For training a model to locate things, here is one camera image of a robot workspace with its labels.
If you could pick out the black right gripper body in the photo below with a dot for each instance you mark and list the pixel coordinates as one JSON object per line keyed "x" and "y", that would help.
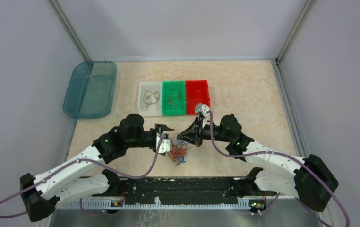
{"x": 206, "y": 132}

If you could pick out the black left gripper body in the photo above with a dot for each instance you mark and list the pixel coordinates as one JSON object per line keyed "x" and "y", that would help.
{"x": 150, "y": 136}

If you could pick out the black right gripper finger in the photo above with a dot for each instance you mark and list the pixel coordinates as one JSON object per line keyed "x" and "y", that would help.
{"x": 190, "y": 138}
{"x": 193, "y": 129}

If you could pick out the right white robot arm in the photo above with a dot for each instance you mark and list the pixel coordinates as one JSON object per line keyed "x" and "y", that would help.
{"x": 305, "y": 178}

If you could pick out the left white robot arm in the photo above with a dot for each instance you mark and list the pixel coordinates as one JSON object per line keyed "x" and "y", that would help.
{"x": 87, "y": 173}

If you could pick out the white plastic bin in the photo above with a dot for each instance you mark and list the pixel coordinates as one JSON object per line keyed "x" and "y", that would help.
{"x": 149, "y": 101}

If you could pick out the green plastic bin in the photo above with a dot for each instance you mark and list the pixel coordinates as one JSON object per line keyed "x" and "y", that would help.
{"x": 173, "y": 98}

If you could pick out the red plastic bin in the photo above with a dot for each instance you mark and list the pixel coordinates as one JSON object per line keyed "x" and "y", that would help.
{"x": 197, "y": 91}

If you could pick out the teal translucent plastic tray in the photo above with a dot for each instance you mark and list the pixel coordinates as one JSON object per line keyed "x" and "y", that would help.
{"x": 90, "y": 91}

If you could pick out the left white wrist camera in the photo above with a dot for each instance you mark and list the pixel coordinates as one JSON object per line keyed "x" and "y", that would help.
{"x": 163, "y": 146}

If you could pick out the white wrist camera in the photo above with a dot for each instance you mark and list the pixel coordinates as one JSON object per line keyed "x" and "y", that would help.
{"x": 203, "y": 115}
{"x": 163, "y": 146}

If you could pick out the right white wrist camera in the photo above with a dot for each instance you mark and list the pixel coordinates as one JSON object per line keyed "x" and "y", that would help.
{"x": 203, "y": 115}

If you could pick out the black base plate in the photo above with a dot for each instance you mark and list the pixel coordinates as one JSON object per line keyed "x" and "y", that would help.
{"x": 183, "y": 190}

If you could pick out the right aluminium side rail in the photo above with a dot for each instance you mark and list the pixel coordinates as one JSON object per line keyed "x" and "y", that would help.
{"x": 288, "y": 106}

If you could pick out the right aluminium frame post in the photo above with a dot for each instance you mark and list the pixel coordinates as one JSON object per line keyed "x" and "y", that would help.
{"x": 308, "y": 5}

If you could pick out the aluminium frame post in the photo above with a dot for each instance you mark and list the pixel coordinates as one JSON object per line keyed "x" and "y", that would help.
{"x": 69, "y": 29}
{"x": 308, "y": 5}

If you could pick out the left aluminium frame post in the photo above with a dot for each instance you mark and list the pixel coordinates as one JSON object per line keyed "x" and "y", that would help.
{"x": 69, "y": 29}

